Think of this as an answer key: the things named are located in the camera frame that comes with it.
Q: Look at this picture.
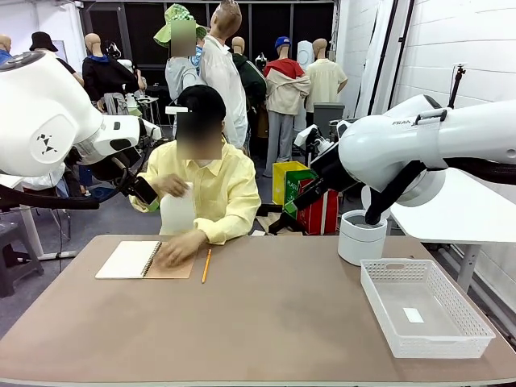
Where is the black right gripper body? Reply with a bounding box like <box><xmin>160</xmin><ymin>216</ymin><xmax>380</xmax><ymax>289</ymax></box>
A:
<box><xmin>310</xmin><ymin>141</ymin><xmax>356</xmax><ymax>193</ymax></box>

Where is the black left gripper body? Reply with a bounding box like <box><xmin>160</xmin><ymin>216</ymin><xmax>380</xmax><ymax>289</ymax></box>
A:
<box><xmin>91</xmin><ymin>149</ymin><xmax>143</xmax><ymax>190</ymax></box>

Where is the white paper sheet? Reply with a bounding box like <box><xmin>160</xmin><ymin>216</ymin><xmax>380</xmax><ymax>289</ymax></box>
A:
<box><xmin>160</xmin><ymin>181</ymin><xmax>198</xmax><ymax>236</ymax></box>

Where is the spiral notebook brown cover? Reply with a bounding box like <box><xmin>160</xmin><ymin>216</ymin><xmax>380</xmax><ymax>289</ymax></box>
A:
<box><xmin>95</xmin><ymin>240</ymin><xmax>198</xmax><ymax>280</ymax></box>

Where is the yellow pencil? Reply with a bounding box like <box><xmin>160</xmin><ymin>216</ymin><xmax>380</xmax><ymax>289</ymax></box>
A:
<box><xmin>201</xmin><ymin>248</ymin><xmax>213</xmax><ymax>284</ymax></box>

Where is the person's left forearm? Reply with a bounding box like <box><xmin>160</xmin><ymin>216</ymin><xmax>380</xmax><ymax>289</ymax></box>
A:
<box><xmin>195</xmin><ymin>201</ymin><xmax>261</xmax><ymax>246</ymax></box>

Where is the person's right forearm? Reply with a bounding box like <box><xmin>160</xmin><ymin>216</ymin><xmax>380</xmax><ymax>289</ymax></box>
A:
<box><xmin>129</xmin><ymin>171</ymin><xmax>170</xmax><ymax>213</ymax></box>

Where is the person's right hand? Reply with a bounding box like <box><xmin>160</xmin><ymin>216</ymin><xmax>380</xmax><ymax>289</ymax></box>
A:
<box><xmin>155</xmin><ymin>172</ymin><xmax>189</xmax><ymax>199</ymax></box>

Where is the person's left hand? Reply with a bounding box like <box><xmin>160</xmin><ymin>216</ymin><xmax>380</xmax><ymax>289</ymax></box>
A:
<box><xmin>159</xmin><ymin>228</ymin><xmax>208</xmax><ymax>267</ymax></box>

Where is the yellow box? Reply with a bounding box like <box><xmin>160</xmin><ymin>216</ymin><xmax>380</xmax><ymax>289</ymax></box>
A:
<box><xmin>272</xmin><ymin>160</ymin><xmax>311</xmax><ymax>206</ymax></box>

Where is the grey bin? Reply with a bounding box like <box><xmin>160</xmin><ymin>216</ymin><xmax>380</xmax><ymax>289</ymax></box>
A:
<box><xmin>312</xmin><ymin>103</ymin><xmax>346</xmax><ymax>130</ymax></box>

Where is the white round trash bin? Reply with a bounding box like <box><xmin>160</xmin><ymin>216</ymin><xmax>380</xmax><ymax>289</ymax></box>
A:
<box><xmin>337</xmin><ymin>185</ymin><xmax>392</xmax><ymax>267</ymax></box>

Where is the person in yellow shirt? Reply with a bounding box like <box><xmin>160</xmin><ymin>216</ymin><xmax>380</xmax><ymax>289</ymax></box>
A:
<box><xmin>128</xmin><ymin>84</ymin><xmax>262</xmax><ymax>246</ymax></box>

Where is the mannequin in red beige jacket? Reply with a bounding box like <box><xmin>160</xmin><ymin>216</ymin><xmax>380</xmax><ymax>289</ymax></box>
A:
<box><xmin>262</xmin><ymin>35</ymin><xmax>312</xmax><ymax>178</ymax></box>

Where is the mannequin in cream shirt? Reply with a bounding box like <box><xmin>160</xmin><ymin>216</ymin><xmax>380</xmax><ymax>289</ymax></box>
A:
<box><xmin>304</xmin><ymin>39</ymin><xmax>348</xmax><ymax>132</ymax></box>

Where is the mannequin in black hoodie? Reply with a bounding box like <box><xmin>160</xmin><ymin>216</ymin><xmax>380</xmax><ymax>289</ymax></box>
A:
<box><xmin>82</xmin><ymin>33</ymin><xmax>140</xmax><ymax>116</ymax></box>

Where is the white table with metal legs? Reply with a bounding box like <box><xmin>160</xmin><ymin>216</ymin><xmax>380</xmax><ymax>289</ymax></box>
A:
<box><xmin>0</xmin><ymin>173</ymin><xmax>77</xmax><ymax>261</ymax></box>

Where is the black cap white label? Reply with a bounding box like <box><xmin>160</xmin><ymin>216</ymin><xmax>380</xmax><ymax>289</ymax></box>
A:
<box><xmin>177</xmin><ymin>84</ymin><xmax>227</xmax><ymax>122</ymax></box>

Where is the mannequin in dark green hoodie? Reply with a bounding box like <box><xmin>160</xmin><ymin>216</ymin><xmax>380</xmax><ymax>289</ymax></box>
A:
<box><xmin>230</xmin><ymin>36</ymin><xmax>268</xmax><ymax>140</ymax></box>

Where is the figure with green checked hat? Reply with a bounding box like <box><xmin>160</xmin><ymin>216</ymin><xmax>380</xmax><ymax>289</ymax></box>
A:
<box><xmin>153</xmin><ymin>3</ymin><xmax>209</xmax><ymax>92</ymax></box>

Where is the white torso form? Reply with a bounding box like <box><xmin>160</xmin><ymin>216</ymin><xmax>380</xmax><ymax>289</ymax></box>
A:
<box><xmin>297</xmin><ymin>40</ymin><xmax>314</xmax><ymax>72</ymax></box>

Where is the tall mannequin in white shirt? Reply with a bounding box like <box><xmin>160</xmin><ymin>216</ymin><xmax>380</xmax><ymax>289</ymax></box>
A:
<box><xmin>199</xmin><ymin>0</ymin><xmax>249</xmax><ymax>156</ymax></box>

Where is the mannequin with black bucket hat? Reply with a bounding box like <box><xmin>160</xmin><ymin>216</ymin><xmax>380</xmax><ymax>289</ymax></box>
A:
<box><xmin>28</xmin><ymin>31</ymin><xmax>85</xmax><ymax>88</ymax></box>

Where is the white side table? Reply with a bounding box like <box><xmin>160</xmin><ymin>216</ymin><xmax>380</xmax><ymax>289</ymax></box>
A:
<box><xmin>389</xmin><ymin>167</ymin><xmax>516</xmax><ymax>295</ymax></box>

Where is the black tripod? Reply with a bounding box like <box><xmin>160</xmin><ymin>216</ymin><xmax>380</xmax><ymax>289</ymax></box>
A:
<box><xmin>447</xmin><ymin>63</ymin><xmax>467</xmax><ymax>110</ymax></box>

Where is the white perforated plastic basket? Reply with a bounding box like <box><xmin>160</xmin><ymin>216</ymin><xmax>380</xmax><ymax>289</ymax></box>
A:
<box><xmin>360</xmin><ymin>259</ymin><xmax>496</xmax><ymax>360</ymax></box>

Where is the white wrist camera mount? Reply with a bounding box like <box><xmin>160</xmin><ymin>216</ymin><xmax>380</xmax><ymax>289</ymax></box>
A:
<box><xmin>293</xmin><ymin>123</ymin><xmax>338</xmax><ymax>156</ymax></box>

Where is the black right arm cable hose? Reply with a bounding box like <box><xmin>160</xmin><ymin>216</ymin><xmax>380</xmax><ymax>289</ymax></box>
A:
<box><xmin>364</xmin><ymin>156</ymin><xmax>516</xmax><ymax>227</ymax></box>

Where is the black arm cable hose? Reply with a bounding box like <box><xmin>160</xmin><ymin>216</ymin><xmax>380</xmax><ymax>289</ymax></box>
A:
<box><xmin>364</xmin><ymin>156</ymin><xmax>516</xmax><ymax>227</ymax></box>
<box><xmin>0</xmin><ymin>183</ymin><xmax>101</xmax><ymax>210</ymax></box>

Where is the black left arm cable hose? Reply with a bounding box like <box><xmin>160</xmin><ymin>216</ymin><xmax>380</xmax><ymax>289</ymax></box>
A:
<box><xmin>0</xmin><ymin>183</ymin><xmax>101</xmax><ymax>210</ymax></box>

